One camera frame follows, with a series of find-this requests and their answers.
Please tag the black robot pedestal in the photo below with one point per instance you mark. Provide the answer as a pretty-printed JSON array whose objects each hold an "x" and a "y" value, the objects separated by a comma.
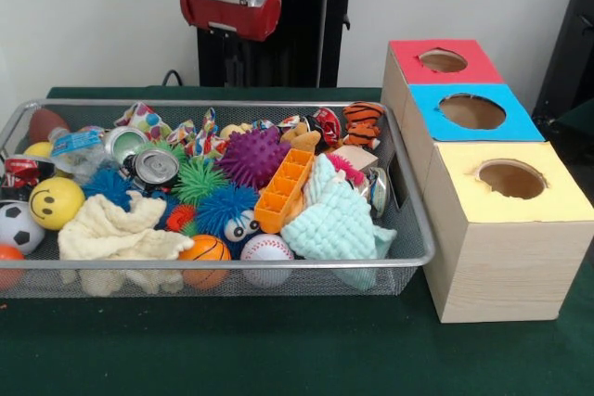
[{"x": 301, "y": 20}]

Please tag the small orange basketball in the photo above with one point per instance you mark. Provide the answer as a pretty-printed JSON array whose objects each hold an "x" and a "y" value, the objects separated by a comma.
[{"x": 206, "y": 250}]

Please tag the wooden box with three holes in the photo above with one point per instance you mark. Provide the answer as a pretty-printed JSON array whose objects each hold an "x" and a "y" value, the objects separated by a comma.
[{"x": 501, "y": 266}]

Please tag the light blue knitted cloth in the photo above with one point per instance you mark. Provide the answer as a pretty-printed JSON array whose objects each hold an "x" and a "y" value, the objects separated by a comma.
[{"x": 334, "y": 224}]

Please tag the small white baseball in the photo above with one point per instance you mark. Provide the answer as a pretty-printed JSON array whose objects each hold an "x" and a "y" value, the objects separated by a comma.
[{"x": 267, "y": 250}]

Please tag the black upright panel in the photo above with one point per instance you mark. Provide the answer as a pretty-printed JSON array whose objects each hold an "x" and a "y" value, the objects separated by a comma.
[{"x": 571, "y": 67}]

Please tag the dark green table cloth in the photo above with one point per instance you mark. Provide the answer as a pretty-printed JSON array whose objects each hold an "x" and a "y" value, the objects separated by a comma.
[
  {"x": 278, "y": 349},
  {"x": 580, "y": 136}
]

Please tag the yellow smiley ball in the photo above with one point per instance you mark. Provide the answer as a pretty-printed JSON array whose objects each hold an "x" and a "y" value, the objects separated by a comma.
[{"x": 56, "y": 203}]

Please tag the small brown football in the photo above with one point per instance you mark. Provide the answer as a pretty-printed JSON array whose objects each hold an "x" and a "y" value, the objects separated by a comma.
[{"x": 44, "y": 123}]

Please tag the cream waffle cloth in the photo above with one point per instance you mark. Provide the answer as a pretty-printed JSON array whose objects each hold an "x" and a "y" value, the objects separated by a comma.
[{"x": 116, "y": 233}]

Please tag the tiger plush toy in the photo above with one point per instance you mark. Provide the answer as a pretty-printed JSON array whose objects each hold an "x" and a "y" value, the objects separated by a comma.
[{"x": 364, "y": 124}]

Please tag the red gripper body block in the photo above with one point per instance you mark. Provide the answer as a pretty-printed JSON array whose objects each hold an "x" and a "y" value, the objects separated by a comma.
[{"x": 232, "y": 13}]

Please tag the orange plastic compartment tray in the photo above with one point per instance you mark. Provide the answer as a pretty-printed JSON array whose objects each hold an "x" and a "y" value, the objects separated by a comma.
[{"x": 283, "y": 192}]

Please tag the plain orange ball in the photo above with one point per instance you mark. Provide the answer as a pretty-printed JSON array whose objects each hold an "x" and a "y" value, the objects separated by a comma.
[{"x": 10, "y": 254}]

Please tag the small soccer ball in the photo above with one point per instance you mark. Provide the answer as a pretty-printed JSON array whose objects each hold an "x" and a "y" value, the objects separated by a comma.
[{"x": 21, "y": 229}]

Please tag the shallow silver mesh bin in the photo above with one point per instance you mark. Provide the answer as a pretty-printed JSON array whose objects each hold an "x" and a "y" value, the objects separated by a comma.
[{"x": 139, "y": 264}]

